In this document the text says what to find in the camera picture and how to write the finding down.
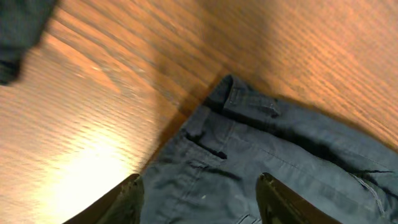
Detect dark blue shorts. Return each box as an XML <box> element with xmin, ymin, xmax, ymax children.
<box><xmin>141</xmin><ymin>75</ymin><xmax>397</xmax><ymax>223</ymax></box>

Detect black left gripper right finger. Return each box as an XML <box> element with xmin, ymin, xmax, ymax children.
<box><xmin>256</xmin><ymin>172</ymin><xmax>340</xmax><ymax>224</ymax></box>

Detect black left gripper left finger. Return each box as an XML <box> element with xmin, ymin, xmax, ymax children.
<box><xmin>65</xmin><ymin>174</ymin><xmax>144</xmax><ymax>224</ymax></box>

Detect folded black cloth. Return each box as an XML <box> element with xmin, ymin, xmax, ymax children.
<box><xmin>1</xmin><ymin>0</ymin><xmax>57</xmax><ymax>85</ymax></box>

